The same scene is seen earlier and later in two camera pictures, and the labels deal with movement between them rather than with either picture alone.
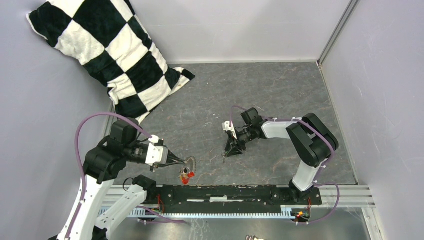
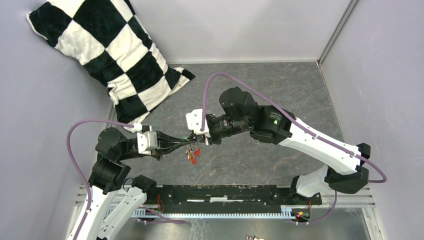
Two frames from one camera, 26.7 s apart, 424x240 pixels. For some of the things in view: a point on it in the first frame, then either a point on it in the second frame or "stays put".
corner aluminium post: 345,16 stays put
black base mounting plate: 232,199 stays put
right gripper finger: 234,151 to 200,138
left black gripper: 171,157 to 165,144
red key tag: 185,180 to 197,153
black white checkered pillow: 107,38 stays put
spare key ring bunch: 254,237 stays put
